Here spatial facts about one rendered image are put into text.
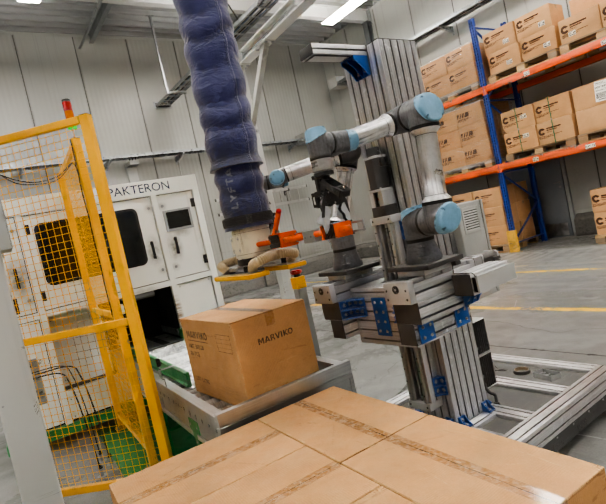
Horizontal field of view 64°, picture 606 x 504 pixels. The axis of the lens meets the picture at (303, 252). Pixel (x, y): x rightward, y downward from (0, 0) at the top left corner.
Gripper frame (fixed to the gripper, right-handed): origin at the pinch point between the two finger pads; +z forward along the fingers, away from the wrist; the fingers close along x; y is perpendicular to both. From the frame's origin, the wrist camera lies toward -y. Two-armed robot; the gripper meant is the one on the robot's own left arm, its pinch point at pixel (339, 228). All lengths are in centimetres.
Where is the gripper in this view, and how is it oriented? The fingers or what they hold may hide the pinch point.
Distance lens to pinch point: 168.1
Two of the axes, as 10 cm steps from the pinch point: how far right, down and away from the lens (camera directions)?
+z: 2.1, 9.8, 0.5
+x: -8.1, 2.0, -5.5
